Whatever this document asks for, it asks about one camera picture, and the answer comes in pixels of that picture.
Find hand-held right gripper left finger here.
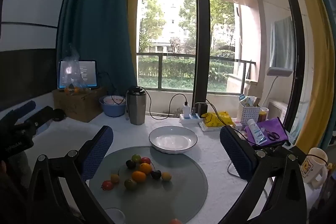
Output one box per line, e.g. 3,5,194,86
26,125,114,224

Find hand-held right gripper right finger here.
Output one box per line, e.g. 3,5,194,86
219,125,309,224

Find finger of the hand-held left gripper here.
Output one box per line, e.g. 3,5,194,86
25,106,55,131
7,101,37,121

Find orange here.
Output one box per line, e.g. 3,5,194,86
131,171,147,183
139,162,152,175

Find dark cherry with stem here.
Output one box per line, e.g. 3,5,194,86
150,162,162,180

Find white plate with dark rim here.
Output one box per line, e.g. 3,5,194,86
149,126,198,154

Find black round object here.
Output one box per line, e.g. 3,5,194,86
52,109,66,122

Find white tube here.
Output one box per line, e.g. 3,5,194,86
247,119,268,145

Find cardboard box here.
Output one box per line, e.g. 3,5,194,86
52,88,107,123

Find flat white box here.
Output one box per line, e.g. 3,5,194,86
198,122,224,133

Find yellow plastic bag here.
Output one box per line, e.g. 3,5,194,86
201,111,234,128

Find black scissors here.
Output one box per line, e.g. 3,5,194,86
262,128,281,141

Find white plastic basket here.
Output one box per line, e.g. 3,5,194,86
238,101,261,126

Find blue plastic bowl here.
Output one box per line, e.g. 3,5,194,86
99,95,127,118

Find purple pouch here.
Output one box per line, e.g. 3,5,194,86
245,117,289,147

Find toiletries in basket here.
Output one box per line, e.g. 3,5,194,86
239,94,260,108

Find black charger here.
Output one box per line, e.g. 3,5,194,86
197,102,209,118

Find clear plastic bag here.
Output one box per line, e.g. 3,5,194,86
62,43,89,95

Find white power strip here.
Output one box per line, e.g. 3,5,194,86
180,113,208,125

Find stainless steel tumbler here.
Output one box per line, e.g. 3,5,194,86
126,86,147,125

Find laptop screen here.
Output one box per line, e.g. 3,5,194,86
58,59,100,90

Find white ribbed appliance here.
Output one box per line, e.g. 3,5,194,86
267,100,289,125

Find round grey glass turntable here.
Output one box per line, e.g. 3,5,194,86
89,146,209,224

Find white bear mug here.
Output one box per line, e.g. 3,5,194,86
300,147,329,189

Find white desk lamp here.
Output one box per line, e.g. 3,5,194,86
261,67,294,112

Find wide teal curtain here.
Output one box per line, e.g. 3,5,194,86
56,0,138,99

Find balcony railing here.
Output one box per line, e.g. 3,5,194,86
136,52,257,91

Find light blue hanging towel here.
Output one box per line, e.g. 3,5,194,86
269,16,295,70

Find wide yellow curtain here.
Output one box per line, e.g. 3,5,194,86
282,0,334,147

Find black charger cable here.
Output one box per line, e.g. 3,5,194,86
194,98,238,128

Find black tablet cable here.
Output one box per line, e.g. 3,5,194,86
97,71,124,109

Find black tumbler cable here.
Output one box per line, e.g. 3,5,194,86
142,89,188,120

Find black window frame post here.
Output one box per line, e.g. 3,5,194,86
193,0,211,115

